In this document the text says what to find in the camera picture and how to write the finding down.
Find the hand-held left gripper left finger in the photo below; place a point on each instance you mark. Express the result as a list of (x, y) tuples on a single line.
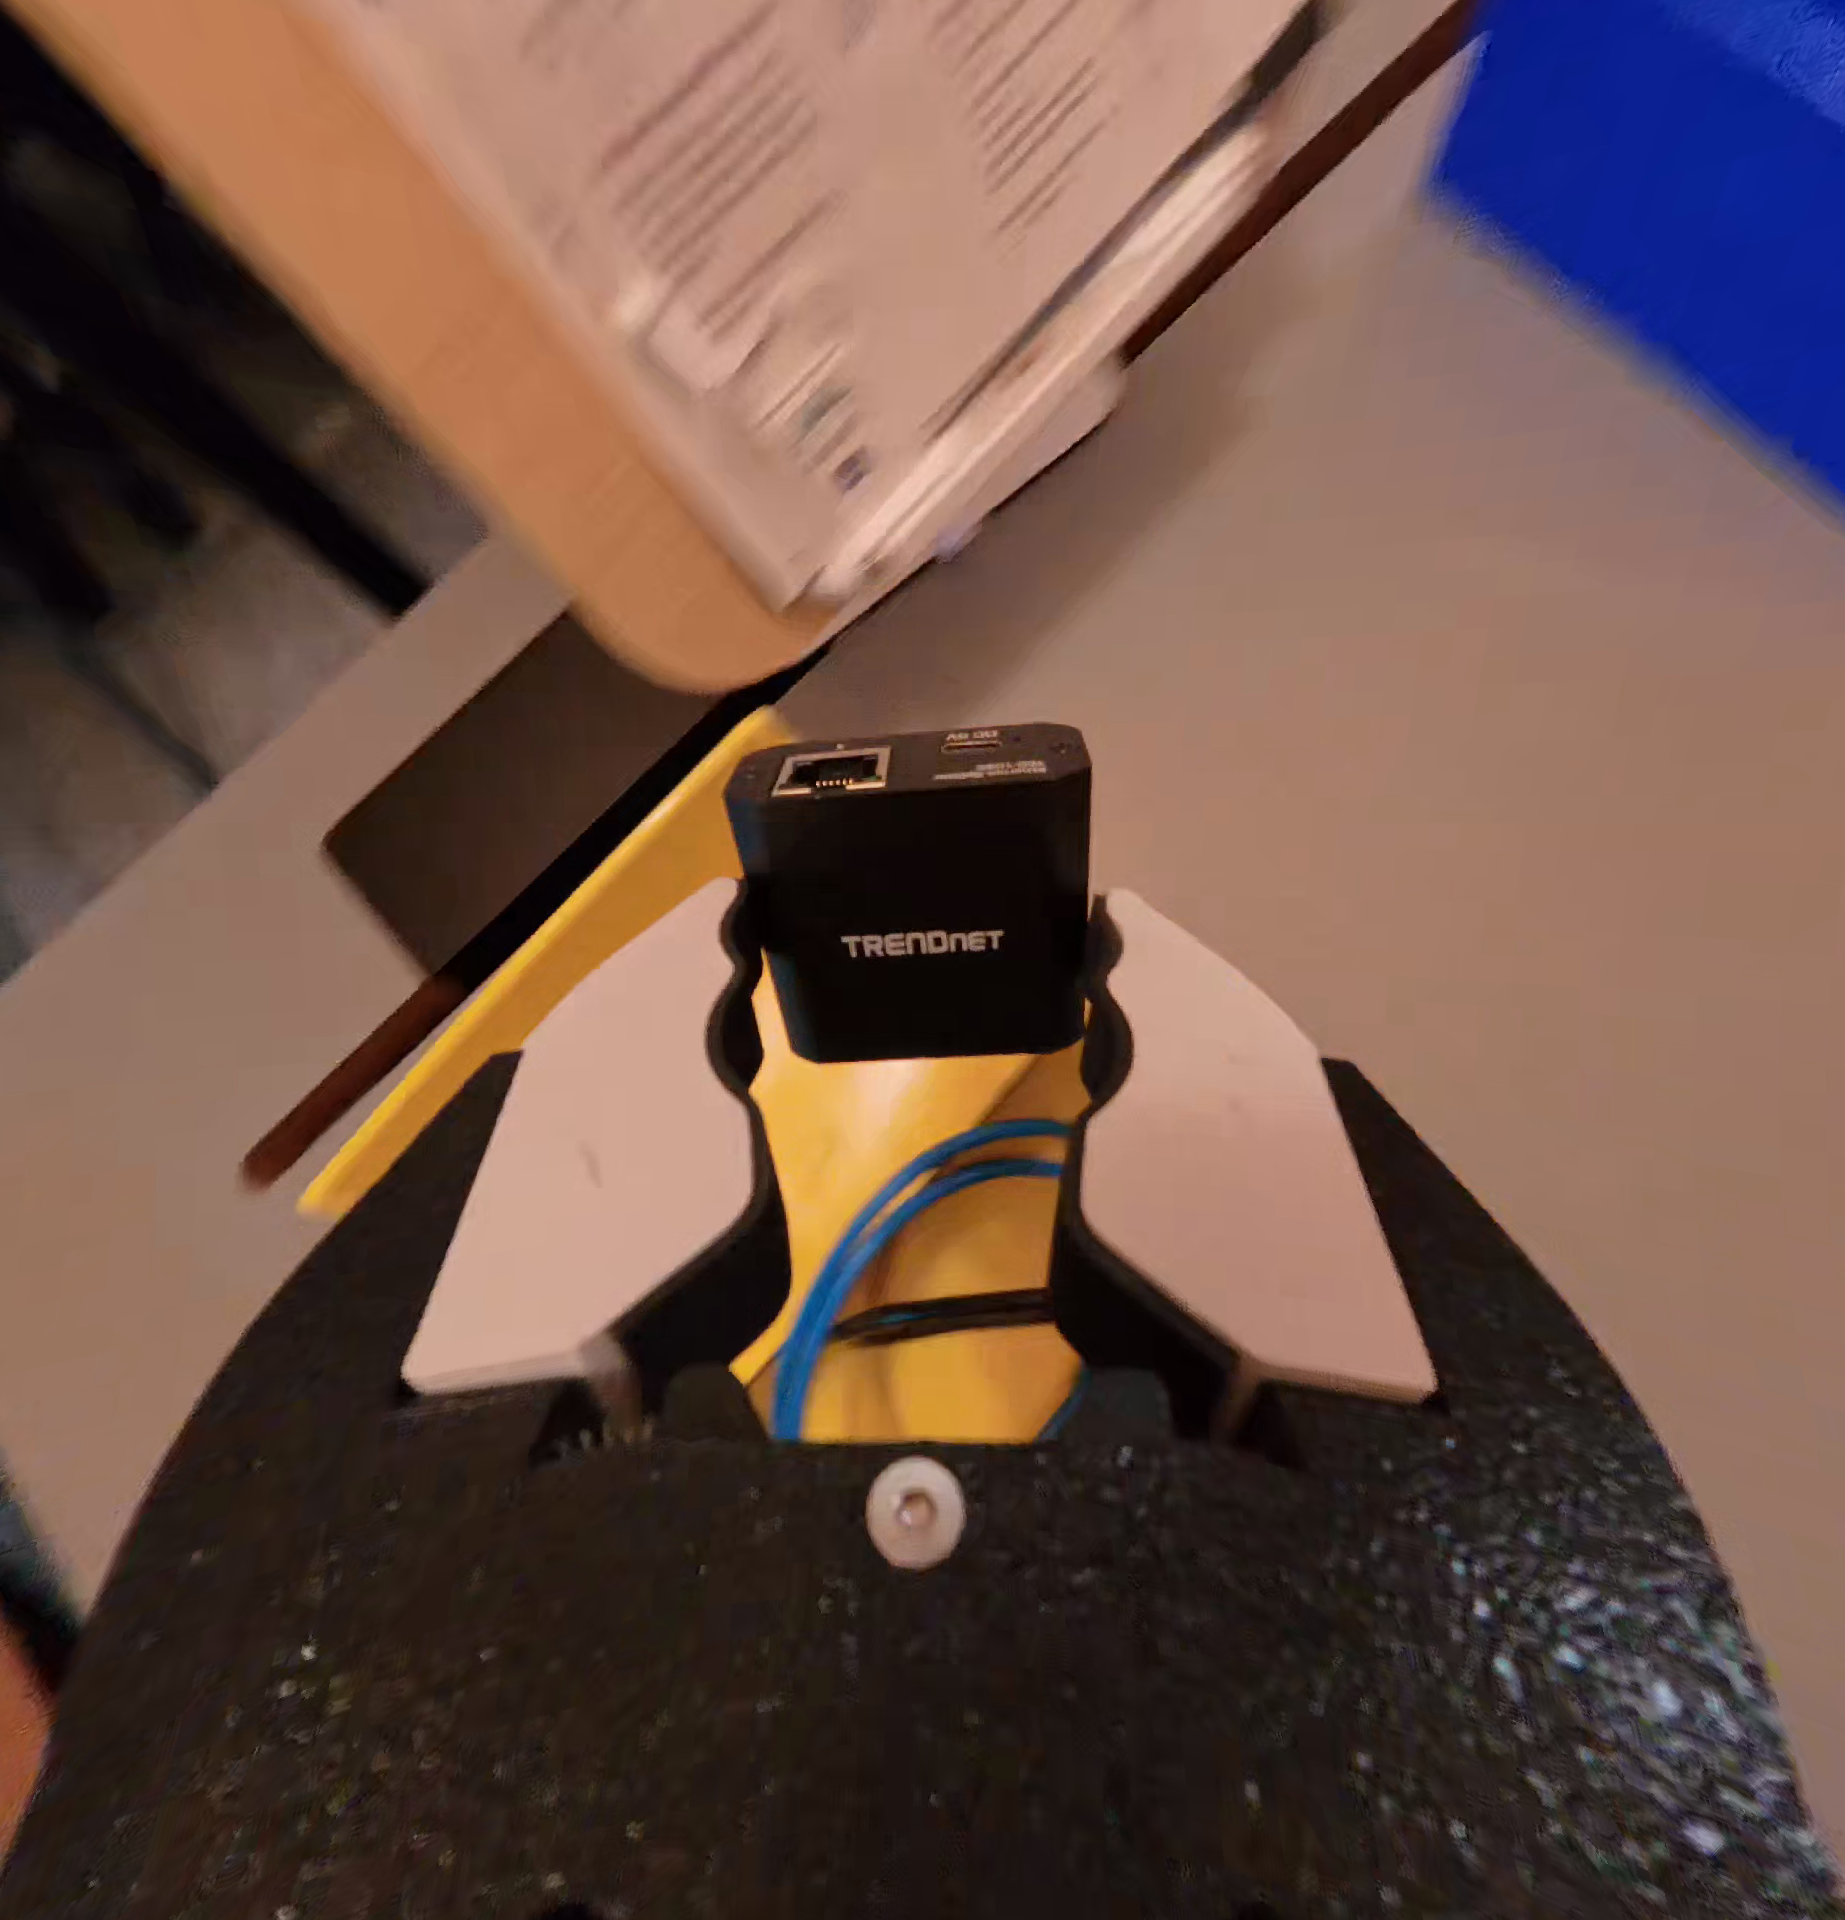
[(589, 1170)]

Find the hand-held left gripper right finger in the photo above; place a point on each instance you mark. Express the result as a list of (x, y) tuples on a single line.
[(1239, 1170)]

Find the yellow plastic bin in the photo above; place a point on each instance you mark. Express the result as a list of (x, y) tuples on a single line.
[(949, 1377)]

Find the black ethernet splitter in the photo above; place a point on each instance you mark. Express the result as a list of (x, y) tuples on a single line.
[(921, 896)]

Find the grey desk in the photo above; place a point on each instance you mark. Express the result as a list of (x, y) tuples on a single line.
[(1464, 752)]

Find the wooden document stand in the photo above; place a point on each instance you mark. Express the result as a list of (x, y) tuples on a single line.
[(460, 346)]

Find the printed instruction sheets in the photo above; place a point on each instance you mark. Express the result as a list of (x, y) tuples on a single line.
[(864, 229)]

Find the blue plastic bin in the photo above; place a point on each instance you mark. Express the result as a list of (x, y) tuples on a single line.
[(1689, 199)]

